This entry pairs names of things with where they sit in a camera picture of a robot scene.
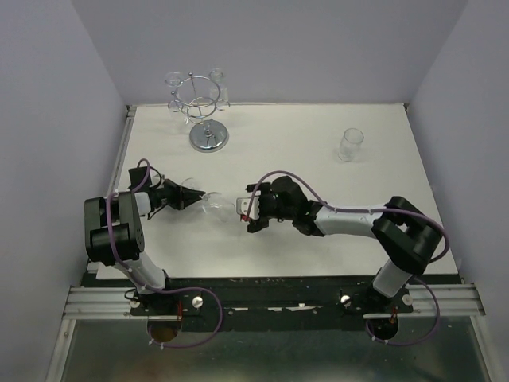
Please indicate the short textured wine glass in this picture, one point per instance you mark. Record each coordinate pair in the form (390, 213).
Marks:
(350, 144)

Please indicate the tall stemmed wine glass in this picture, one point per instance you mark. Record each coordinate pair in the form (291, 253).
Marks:
(213, 207)

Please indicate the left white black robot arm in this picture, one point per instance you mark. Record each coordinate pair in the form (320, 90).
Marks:
(113, 226)

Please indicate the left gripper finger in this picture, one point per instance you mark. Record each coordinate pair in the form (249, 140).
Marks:
(191, 193)
(192, 202)

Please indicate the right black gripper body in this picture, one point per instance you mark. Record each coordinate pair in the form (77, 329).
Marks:
(270, 207)

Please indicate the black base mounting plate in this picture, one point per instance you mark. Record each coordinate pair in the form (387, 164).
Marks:
(270, 304)

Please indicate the chrome wine glass rack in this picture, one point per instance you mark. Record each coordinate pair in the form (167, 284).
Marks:
(207, 134)

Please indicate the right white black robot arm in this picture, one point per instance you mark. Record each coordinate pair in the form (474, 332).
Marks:
(409, 238)

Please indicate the back right textured glass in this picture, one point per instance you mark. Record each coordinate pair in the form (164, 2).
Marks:
(218, 90)

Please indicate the aluminium rail frame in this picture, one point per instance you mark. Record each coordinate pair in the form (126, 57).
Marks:
(307, 137)

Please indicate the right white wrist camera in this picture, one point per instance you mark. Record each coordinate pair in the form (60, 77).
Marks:
(244, 206)

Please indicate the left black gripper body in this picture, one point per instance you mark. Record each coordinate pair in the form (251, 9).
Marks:
(169, 193)

